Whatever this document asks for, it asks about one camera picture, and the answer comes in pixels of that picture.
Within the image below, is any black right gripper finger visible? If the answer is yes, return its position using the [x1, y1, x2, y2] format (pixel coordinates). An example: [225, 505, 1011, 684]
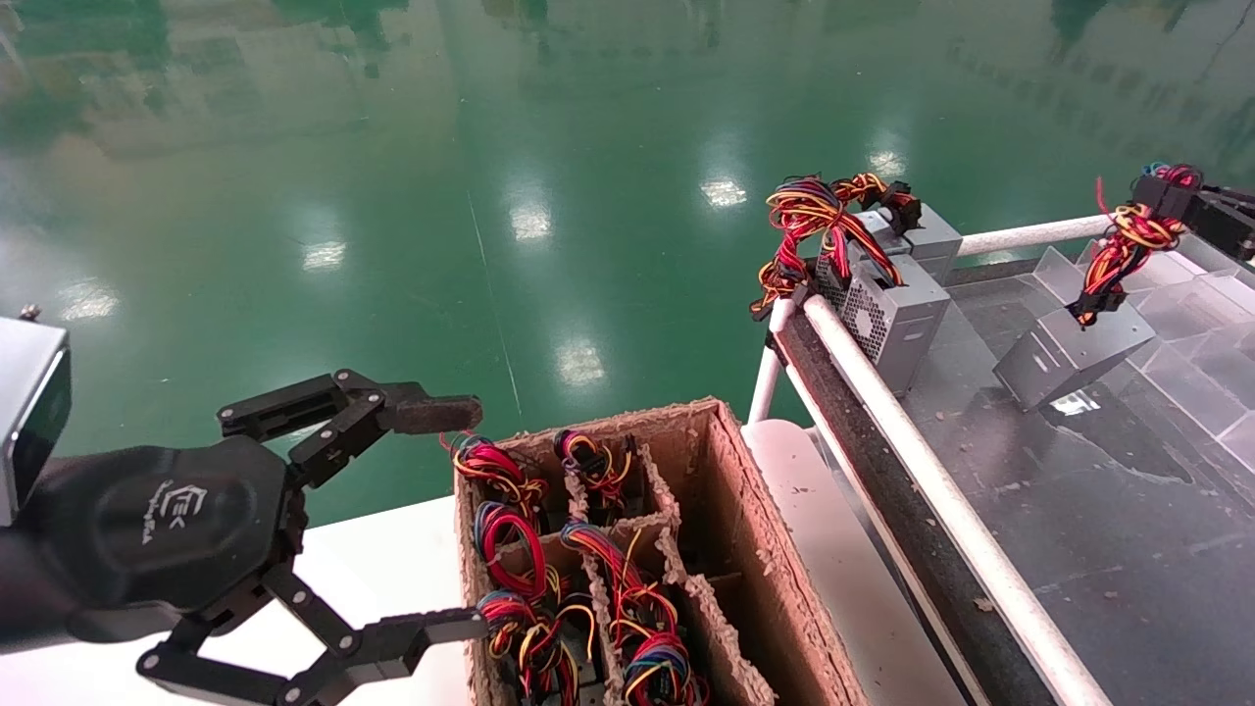
[1189, 209, 1255, 262]
[1134, 174, 1255, 220]

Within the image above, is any brown cardboard divider box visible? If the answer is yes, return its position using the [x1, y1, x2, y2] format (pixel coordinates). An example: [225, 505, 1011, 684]
[453, 395, 869, 706]

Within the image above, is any vented grey power supply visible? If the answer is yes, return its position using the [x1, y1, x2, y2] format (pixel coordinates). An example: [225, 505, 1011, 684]
[750, 175, 952, 396]

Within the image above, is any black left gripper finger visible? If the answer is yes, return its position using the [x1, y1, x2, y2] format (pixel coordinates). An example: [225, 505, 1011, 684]
[216, 368, 484, 491]

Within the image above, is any dark conveyor belt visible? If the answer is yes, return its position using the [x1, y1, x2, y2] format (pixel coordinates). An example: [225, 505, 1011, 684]
[775, 255, 1255, 706]

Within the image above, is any power supply with coloured wires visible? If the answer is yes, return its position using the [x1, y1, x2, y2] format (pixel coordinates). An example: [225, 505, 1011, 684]
[561, 520, 679, 638]
[451, 434, 550, 511]
[620, 632, 709, 706]
[477, 588, 594, 706]
[992, 162, 1205, 413]
[554, 429, 636, 511]
[474, 500, 570, 599]
[831, 172, 965, 287]

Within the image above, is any white pipe leg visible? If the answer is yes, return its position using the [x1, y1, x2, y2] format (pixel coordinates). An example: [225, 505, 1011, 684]
[747, 299, 795, 425]

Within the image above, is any long white pipe rail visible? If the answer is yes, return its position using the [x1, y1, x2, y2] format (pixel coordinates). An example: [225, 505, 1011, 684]
[799, 294, 1114, 706]

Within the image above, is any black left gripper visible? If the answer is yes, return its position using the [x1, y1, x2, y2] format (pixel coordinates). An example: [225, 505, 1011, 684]
[0, 435, 491, 706]

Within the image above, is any clear acrylic divider tray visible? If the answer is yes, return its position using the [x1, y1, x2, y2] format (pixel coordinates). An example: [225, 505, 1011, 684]
[1034, 235, 1255, 462]

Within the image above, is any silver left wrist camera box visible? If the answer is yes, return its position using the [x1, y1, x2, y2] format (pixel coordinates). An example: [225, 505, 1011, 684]
[0, 314, 72, 526]

